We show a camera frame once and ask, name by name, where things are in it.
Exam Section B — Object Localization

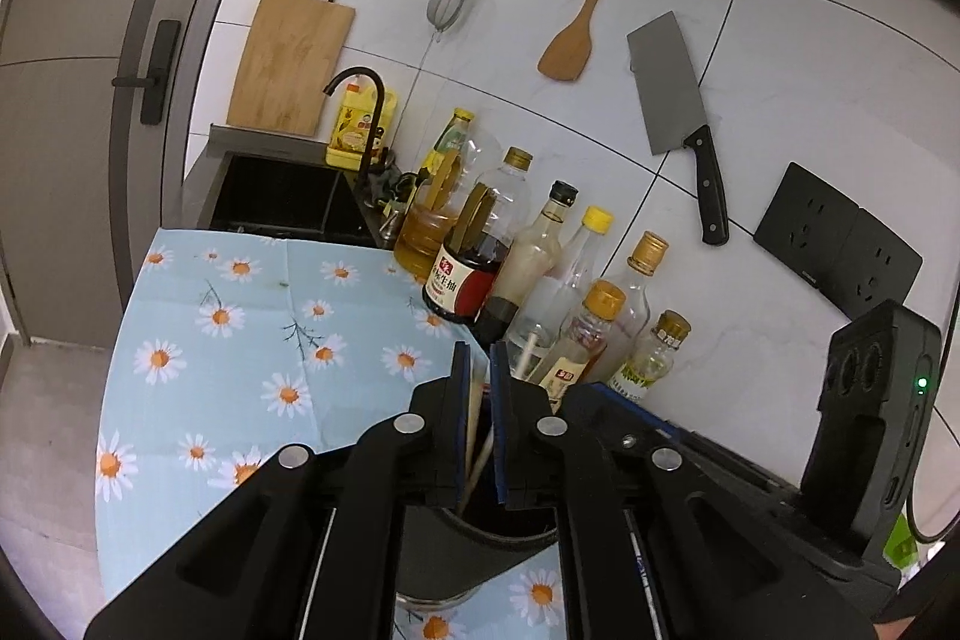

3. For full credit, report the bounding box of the black handled cleaver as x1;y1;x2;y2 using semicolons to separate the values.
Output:
626;10;730;247

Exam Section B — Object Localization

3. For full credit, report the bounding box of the large clear oil bottle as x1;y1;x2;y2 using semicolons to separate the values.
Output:
394;134;503;277

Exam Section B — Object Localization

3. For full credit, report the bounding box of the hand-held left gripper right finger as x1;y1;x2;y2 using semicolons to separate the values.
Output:
489;342;878;640

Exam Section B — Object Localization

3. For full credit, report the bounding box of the black door handle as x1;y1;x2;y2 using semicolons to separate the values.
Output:
111;20;182;125

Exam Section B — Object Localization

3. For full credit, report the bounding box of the black faucet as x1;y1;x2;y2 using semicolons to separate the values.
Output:
324;66;397;210

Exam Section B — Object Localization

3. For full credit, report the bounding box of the green package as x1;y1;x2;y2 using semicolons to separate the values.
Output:
889;511;928;573

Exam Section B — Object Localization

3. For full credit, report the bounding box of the black wall socket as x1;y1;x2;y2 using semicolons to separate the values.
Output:
754;161;862;296
829;209;923;322

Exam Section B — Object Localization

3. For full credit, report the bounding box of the grey door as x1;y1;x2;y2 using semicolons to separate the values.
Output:
0;0;293;348

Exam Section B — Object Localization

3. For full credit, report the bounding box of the small bottle orange cap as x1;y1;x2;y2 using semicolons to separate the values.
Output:
540;280;627;408

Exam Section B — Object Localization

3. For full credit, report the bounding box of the black utensil holder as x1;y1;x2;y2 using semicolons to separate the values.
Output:
394;497;563;611

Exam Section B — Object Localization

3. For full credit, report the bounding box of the clear bottle gold cap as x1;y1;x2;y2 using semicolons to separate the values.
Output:
600;231;670;371

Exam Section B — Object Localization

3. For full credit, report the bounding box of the dark cloth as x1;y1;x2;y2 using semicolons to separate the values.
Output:
367;156;421;214

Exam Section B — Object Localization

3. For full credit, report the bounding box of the black cap tan sauce bottle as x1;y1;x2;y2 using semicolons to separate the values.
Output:
480;181;580;348

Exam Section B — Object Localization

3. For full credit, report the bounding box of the small green label gold cap bottle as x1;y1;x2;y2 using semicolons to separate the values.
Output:
607;310;692;405

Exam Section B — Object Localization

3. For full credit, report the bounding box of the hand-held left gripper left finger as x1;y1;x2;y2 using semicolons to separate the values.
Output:
84;342;475;640

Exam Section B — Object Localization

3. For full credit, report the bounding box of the green label yellow cap bottle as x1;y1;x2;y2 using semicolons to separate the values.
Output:
420;107;477;184

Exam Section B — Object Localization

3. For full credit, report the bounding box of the dark kitchen sink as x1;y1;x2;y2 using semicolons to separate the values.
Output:
196;122;383;247

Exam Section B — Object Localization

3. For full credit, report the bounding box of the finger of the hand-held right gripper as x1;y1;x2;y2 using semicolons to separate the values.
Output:
591;383;809;541

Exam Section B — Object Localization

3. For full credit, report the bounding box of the bamboo cutting board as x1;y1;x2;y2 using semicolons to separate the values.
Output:
225;0;357;139

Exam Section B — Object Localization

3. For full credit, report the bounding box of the clear bottle yellow cap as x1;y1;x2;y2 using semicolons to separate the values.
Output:
506;206;616;378

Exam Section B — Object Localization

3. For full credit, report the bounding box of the yellow dish soap bottle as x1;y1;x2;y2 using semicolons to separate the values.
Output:
326;72;398;170

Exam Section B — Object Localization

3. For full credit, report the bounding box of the daisy print blue tablecloth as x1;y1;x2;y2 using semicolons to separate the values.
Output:
96;227;571;640

